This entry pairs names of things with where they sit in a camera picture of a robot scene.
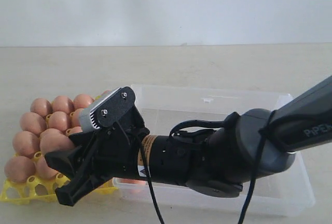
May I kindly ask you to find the clear plastic bin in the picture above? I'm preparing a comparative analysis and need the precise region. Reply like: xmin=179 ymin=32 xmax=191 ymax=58
xmin=112 ymin=83 xmax=316 ymax=218

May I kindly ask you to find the yellow plastic egg tray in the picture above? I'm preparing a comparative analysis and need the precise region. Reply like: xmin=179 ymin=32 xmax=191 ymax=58
xmin=0 ymin=93 xmax=120 ymax=205

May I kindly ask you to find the brown egg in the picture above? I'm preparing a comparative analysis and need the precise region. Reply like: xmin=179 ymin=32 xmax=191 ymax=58
xmin=48 ymin=111 xmax=72 ymax=132
xmin=20 ymin=112 xmax=47 ymax=136
xmin=101 ymin=90 xmax=111 ymax=95
xmin=66 ymin=126 xmax=82 ymax=136
xmin=40 ymin=129 xmax=75 ymax=155
xmin=4 ymin=156 xmax=36 ymax=184
xmin=36 ymin=157 xmax=59 ymax=180
xmin=121 ymin=178 xmax=146 ymax=193
xmin=30 ymin=98 xmax=53 ymax=118
xmin=12 ymin=131 xmax=40 ymax=159
xmin=73 ymin=94 xmax=94 ymax=109
xmin=52 ymin=95 xmax=74 ymax=114
xmin=71 ymin=108 xmax=84 ymax=127

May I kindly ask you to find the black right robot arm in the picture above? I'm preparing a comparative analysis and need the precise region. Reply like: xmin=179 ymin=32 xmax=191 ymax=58
xmin=45 ymin=78 xmax=331 ymax=206

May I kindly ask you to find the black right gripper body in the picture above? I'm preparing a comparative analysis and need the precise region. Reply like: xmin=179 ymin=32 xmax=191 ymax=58
xmin=92 ymin=121 xmax=149 ymax=181

